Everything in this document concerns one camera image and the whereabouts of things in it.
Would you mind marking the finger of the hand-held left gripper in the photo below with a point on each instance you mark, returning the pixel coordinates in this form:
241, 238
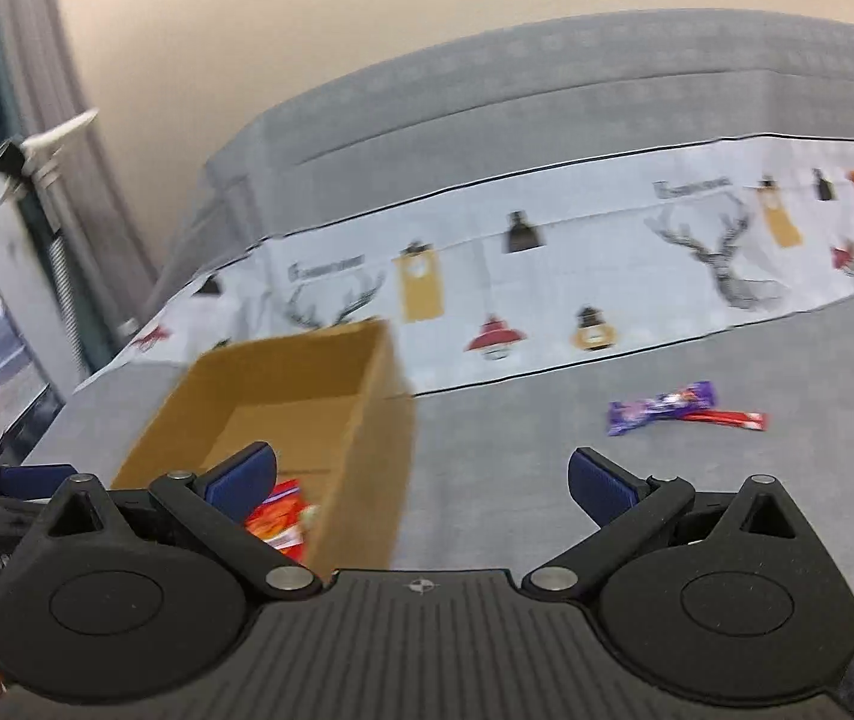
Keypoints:
25, 481

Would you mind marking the thin red stick packet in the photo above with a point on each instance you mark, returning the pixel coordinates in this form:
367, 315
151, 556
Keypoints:
730, 418

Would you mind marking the black garment steamer head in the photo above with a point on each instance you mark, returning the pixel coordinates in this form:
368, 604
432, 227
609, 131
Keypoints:
5, 157

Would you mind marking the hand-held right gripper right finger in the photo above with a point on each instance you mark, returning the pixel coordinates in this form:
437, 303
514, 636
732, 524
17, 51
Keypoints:
603, 485

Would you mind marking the purple candy wrapper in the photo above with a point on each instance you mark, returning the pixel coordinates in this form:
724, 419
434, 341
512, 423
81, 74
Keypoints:
659, 406

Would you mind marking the brown cardboard box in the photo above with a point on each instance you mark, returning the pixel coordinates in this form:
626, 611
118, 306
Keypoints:
367, 420

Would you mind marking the grey curtain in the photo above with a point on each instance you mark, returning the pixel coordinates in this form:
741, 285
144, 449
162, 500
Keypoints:
51, 37

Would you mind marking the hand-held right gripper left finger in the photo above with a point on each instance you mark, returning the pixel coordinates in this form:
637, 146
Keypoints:
243, 481

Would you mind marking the red snack packet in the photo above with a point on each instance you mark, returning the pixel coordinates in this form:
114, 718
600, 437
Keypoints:
280, 521

